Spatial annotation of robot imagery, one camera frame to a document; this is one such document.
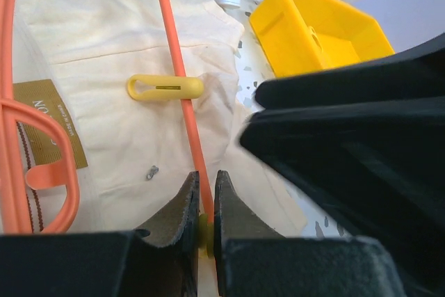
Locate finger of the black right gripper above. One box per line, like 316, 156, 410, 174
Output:
240, 105, 444, 290
254, 34, 444, 109

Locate cream underwear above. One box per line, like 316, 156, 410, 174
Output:
1, 0, 306, 237

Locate orange hanger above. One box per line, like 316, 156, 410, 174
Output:
0, 0, 216, 235

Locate yellow plastic tray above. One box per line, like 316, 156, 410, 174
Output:
250, 0, 394, 77

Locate yellow clothespin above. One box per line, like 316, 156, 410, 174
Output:
127, 74, 204, 101
198, 214, 214, 259

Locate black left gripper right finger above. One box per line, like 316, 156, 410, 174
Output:
213, 170, 406, 296

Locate pile of cream clothespins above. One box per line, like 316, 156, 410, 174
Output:
307, 26, 323, 54

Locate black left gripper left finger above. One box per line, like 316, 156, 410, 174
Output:
1, 172, 200, 296

